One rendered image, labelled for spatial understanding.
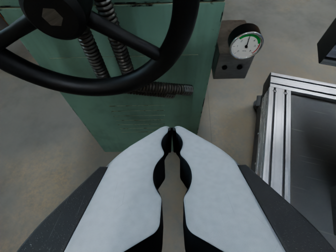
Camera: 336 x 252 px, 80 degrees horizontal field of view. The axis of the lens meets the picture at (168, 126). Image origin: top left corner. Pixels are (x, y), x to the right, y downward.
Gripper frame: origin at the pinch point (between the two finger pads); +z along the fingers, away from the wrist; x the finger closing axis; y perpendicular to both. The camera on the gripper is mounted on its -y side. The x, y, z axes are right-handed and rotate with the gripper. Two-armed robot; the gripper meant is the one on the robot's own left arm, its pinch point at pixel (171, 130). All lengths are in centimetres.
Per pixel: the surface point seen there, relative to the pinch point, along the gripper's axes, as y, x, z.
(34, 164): 57, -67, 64
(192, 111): 24, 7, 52
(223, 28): -2.0, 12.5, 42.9
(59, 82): 2.6, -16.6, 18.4
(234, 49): 0.9, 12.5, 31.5
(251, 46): 0.3, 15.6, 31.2
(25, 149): 53, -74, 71
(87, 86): 3.5, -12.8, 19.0
